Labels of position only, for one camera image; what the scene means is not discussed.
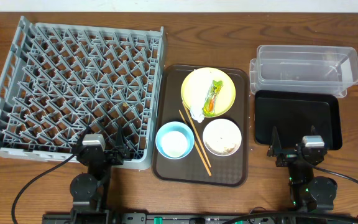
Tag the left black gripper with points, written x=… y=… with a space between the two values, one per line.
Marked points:
x=105 y=155

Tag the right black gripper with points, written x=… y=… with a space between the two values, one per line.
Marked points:
x=287 y=157

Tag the white pink small bowl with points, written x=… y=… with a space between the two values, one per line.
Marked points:
x=222 y=137

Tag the white paper cup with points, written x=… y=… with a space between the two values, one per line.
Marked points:
x=174 y=144

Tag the green orange snack wrapper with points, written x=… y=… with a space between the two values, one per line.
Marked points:
x=210 y=100

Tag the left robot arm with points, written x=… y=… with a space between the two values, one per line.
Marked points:
x=90 y=190

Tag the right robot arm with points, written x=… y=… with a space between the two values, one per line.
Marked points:
x=308 y=192

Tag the black waste tray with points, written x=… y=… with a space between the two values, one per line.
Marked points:
x=293 y=114

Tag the grey plastic dishwasher rack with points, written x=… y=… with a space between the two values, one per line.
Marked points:
x=60 y=79

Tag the clear plastic waste bin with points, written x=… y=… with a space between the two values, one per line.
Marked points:
x=316 y=69

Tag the light blue bowl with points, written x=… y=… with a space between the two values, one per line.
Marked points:
x=175 y=126

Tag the dark brown serving tray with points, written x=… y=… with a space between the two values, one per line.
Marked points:
x=228 y=171

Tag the wooden chopstick right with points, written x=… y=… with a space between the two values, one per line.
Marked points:
x=197 y=135

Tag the yellow round plate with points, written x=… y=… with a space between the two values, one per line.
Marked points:
x=226 y=96

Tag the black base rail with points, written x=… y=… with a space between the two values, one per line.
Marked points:
x=141 y=218

